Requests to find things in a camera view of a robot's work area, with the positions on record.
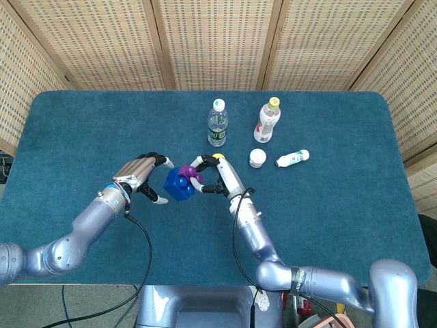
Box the small white bottle green print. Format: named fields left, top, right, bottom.
left=274, top=149, right=311, bottom=169

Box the white drink bottle yellow cap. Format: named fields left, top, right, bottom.
left=253, top=96, right=282, bottom=144

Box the blue floor cable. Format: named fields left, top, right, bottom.
left=61, top=285, right=141, bottom=328

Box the blue purple toy block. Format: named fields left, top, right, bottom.
left=163, top=166, right=196, bottom=203

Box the white round jar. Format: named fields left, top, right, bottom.
left=249, top=148, right=267, bottom=169

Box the pink plastic basket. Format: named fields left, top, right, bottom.
left=300, top=314, right=350, bottom=328

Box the black torso cable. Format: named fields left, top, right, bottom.
left=249, top=289, right=262, bottom=328

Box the red fire extinguisher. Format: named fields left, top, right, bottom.
left=294, top=294, right=313, bottom=317

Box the woven bamboo screen panel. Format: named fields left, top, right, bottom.
left=150, top=0, right=284, bottom=92
left=350, top=0, right=437, bottom=215
left=0, top=0, right=71, bottom=156
left=8, top=0, right=177, bottom=92
left=261, top=0, right=426, bottom=92

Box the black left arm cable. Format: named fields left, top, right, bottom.
left=41, top=210, right=154, bottom=328

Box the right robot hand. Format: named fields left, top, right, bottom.
left=190, top=154, right=245, bottom=200

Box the dark blue table cloth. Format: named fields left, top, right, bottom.
left=0, top=90, right=432, bottom=286

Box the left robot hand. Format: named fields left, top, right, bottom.
left=112, top=152, right=175, bottom=205

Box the robot torso base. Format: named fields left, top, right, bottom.
left=135, top=285, right=285, bottom=328

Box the black electronic device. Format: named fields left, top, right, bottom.
left=0, top=152, right=13, bottom=182

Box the clear water bottle green label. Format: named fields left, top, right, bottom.
left=207, top=98, right=229, bottom=148

